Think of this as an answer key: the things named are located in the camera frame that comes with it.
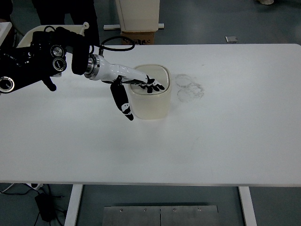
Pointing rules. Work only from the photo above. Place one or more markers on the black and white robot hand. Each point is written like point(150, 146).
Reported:
point(116, 75)

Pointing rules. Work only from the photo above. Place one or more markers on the cream trash can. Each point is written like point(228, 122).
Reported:
point(155, 105)

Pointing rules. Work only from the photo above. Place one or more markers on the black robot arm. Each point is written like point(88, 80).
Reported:
point(43, 58)

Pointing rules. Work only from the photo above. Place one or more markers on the cardboard box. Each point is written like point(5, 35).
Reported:
point(138, 38)

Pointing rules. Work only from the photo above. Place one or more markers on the cream plastic chair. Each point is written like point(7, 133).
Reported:
point(27, 38)

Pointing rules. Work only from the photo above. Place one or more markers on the small grey floor object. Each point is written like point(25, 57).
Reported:
point(231, 39)

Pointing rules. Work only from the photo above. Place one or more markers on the black power adapter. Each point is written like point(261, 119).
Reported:
point(46, 207)

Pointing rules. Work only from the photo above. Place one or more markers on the white table leg left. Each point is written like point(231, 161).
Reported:
point(74, 203)

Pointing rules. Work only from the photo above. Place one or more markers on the white table leg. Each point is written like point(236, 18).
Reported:
point(74, 203)
point(247, 206)

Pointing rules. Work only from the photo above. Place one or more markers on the metal floor plate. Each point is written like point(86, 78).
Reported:
point(161, 216)

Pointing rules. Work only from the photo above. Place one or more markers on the white table leg right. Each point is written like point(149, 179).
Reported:
point(247, 206)

